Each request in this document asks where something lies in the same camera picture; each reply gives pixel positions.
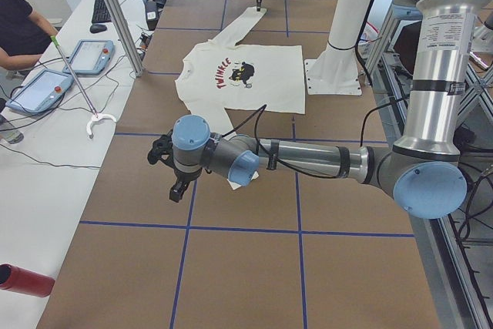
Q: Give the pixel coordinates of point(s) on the near teach pendant tablet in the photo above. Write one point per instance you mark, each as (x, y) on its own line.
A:
(41, 93)

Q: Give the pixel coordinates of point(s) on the reacher grabber stick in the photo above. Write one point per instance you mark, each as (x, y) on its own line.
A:
(96, 117)

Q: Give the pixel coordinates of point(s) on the person in dark shirt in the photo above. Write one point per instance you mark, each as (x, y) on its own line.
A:
(25, 35)

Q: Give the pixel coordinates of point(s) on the teach pendant tablet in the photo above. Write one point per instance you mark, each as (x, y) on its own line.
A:
(41, 93)
(90, 57)

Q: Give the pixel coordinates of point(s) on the black keyboard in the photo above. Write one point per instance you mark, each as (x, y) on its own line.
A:
(100, 12)

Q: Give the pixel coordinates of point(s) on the black computer mouse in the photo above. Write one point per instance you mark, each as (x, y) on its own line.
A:
(97, 28)

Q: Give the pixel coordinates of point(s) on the black power adapter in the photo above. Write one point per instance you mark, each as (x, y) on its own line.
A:
(152, 14)

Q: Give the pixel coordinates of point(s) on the far teach pendant tablet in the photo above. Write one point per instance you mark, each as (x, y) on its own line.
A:
(90, 57)

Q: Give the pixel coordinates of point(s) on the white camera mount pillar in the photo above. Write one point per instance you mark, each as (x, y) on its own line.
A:
(335, 71)

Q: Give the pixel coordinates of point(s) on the red cylinder bottle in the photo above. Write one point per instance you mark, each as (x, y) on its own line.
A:
(22, 281)

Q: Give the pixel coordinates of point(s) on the cream long-sleeve cat shirt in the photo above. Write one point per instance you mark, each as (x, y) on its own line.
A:
(223, 73)

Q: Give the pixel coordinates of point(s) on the aluminium frame post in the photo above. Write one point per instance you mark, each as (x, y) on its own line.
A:
(125, 36)

